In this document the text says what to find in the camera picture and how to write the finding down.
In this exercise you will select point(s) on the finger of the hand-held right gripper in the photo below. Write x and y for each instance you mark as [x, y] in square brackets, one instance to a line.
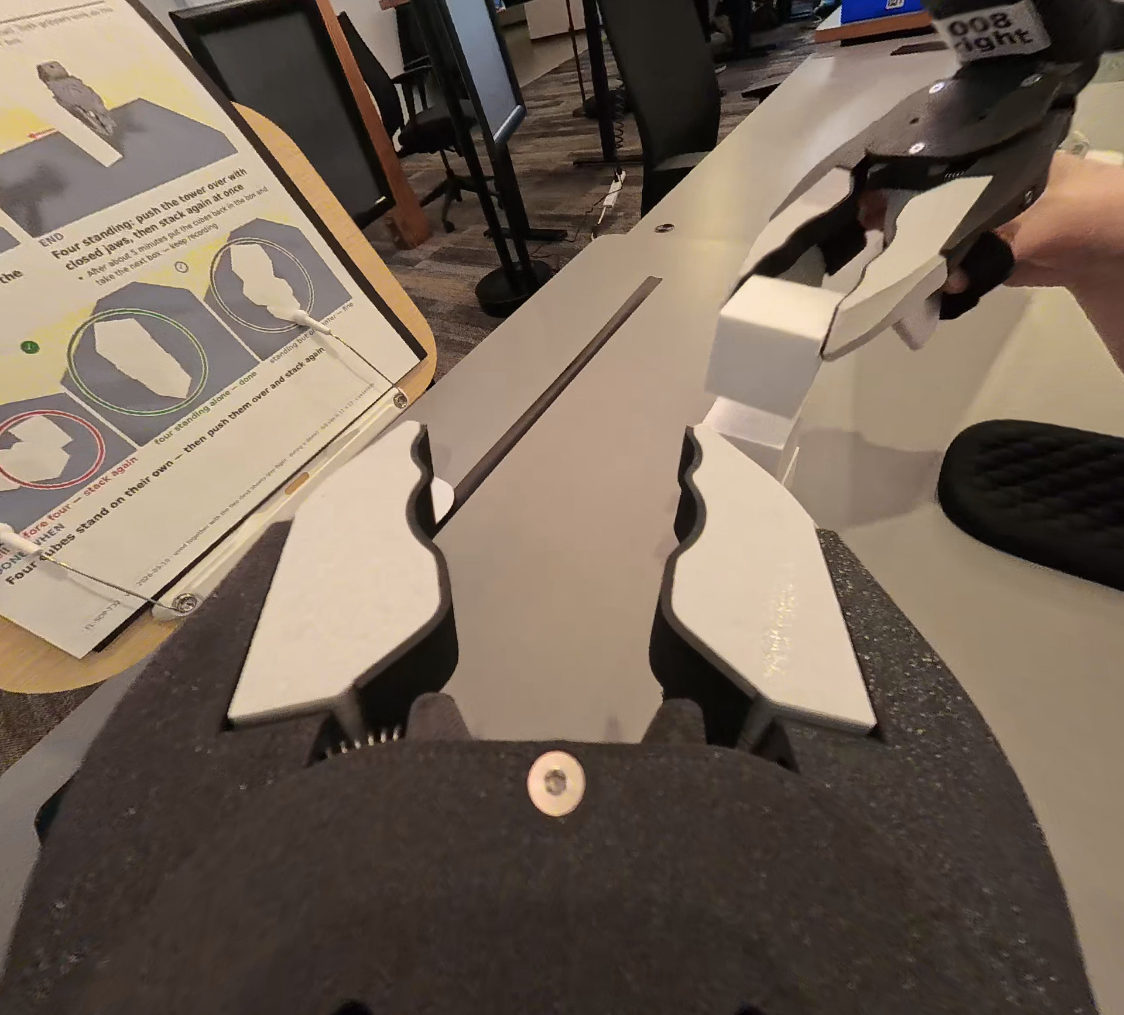
[913, 260]
[799, 212]

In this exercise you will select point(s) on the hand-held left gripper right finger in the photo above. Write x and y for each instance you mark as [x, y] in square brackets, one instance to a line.
[764, 611]

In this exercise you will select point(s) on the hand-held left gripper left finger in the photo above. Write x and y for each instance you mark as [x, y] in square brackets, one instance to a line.
[342, 602]

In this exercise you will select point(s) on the white hard foam cube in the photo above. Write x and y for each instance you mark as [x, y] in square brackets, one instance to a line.
[746, 427]
[773, 348]

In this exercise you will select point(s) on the person's right hand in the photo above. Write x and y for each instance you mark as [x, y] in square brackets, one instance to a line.
[1071, 225]

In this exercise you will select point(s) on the black padded wrist rest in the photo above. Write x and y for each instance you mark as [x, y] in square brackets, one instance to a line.
[1036, 497]

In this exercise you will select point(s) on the framed display panel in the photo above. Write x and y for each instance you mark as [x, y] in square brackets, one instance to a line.
[465, 23]

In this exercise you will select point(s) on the black framed board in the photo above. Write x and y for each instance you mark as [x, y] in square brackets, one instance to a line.
[281, 119]

